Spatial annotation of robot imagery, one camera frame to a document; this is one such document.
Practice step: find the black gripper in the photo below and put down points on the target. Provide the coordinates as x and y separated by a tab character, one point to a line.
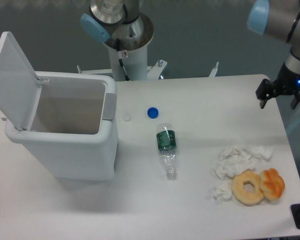
287	83

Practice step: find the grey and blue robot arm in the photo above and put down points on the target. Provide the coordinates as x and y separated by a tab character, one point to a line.
270	18

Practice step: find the clear bottle with green label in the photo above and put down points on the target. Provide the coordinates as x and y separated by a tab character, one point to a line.
166	144

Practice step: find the blue bottle cap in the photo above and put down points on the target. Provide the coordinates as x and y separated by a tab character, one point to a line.
152	112

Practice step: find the white bottle cap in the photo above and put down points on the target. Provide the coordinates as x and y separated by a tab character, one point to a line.
126	117

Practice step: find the large crumpled white tissue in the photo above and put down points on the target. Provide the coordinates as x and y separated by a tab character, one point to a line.
236	159

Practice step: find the orange glazed pastry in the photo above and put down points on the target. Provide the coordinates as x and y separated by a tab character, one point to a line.
271	184

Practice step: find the small crumpled white tissue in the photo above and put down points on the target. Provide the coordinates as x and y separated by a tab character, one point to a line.
221	192

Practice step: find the white trash bin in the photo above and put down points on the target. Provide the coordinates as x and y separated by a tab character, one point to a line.
74	132

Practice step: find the white trash bin lid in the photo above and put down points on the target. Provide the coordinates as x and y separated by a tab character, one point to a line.
20	86

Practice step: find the plain ring donut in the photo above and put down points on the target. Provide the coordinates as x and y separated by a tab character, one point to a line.
246	188

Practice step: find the white bracket with bolt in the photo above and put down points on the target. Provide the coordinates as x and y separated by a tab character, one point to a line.
156	71

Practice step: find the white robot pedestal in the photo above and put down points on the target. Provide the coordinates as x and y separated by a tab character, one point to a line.
128	49

